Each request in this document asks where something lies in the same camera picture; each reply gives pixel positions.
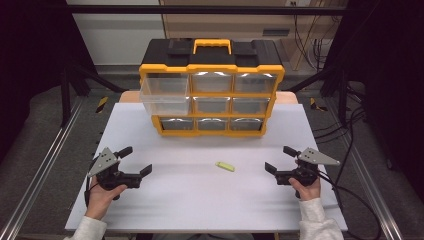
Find black curtain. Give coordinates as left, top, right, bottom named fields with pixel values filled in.
left=324, top=0, right=424, bottom=201
left=0, top=0, right=98, bottom=164

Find black metal stand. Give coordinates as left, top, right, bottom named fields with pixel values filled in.
left=60, top=63, right=126, bottom=128
left=286, top=66, right=349, bottom=126

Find wooden table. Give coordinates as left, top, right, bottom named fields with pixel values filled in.
left=119, top=90, right=299, bottom=105

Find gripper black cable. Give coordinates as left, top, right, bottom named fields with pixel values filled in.
left=316, top=168, right=384, bottom=240
left=84, top=176, right=100, bottom=208

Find aluminium rail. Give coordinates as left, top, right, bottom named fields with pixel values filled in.
left=0, top=96, right=84, bottom=240
left=324, top=98, right=405, bottom=240

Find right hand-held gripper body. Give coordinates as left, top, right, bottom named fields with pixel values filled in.
left=275, top=147, right=341, bottom=200

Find yellow black drawer organizer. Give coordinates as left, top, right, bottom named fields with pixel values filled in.
left=138, top=38, right=286, bottom=138

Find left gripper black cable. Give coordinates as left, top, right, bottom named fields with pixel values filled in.
left=84, top=176, right=100, bottom=208

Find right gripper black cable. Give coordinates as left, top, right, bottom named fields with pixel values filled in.
left=316, top=168, right=384, bottom=240

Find yellow black hazard tape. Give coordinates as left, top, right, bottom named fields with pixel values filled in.
left=95, top=96, right=110, bottom=114
left=309, top=97, right=328, bottom=112

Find small yellow-green stick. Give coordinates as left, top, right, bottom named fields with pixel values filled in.
left=214, top=161, right=236, bottom=173

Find bundle of black wall cables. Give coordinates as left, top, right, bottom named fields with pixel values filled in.
left=292, top=2, right=335, bottom=72

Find set of clear drawers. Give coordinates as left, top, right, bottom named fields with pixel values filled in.
left=159, top=70, right=278, bottom=132

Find person's right hand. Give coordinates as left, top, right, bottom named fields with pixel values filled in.
left=288, top=177, right=322, bottom=202

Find black floor cables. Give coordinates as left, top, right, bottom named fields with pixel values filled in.
left=313, top=85, right=368, bottom=145

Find clear plastic drawer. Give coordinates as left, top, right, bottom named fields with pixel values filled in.
left=139, top=73, right=192, bottom=117

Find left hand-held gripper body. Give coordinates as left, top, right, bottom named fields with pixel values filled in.
left=87, top=147, right=143, bottom=201

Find person's left hand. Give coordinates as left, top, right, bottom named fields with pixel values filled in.
left=84, top=175, right=129, bottom=221

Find black horizontal bar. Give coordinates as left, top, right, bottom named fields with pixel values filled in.
left=66, top=4, right=349, bottom=16

